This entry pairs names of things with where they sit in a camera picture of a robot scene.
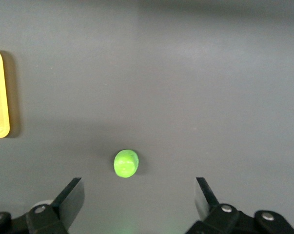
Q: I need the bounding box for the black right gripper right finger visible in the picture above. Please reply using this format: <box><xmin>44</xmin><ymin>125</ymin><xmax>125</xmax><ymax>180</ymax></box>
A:
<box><xmin>185</xmin><ymin>177</ymin><xmax>242</xmax><ymax>234</ymax></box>

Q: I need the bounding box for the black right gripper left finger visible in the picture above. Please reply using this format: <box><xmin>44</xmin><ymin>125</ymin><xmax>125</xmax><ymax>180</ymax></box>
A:
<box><xmin>26</xmin><ymin>177</ymin><xmax>85</xmax><ymax>234</ymax></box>

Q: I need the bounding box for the green apple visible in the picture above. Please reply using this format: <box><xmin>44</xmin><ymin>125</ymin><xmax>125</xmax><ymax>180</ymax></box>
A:
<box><xmin>113</xmin><ymin>149</ymin><xmax>139</xmax><ymax>178</ymax></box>

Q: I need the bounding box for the dark gray table mat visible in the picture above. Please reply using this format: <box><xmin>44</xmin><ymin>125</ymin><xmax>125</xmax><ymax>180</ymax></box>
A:
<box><xmin>0</xmin><ymin>0</ymin><xmax>294</xmax><ymax>234</ymax></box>

